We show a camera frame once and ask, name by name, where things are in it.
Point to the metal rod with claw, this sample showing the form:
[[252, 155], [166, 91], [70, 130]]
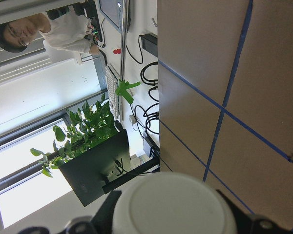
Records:
[[123, 85]]

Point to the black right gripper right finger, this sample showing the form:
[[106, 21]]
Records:
[[252, 223]]

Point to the person in white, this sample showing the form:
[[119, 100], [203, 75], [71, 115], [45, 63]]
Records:
[[67, 32]]

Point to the white keyboard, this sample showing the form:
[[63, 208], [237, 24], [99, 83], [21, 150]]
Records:
[[112, 78]]

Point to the pale blue plastic cup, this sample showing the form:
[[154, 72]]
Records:
[[172, 203]]

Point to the green potted plant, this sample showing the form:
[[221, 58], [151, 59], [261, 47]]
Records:
[[89, 126]]

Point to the black power adapter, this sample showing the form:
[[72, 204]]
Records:
[[149, 43]]

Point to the black computer monitor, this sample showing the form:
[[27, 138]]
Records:
[[105, 167]]

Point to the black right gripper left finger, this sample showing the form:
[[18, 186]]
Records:
[[100, 223]]

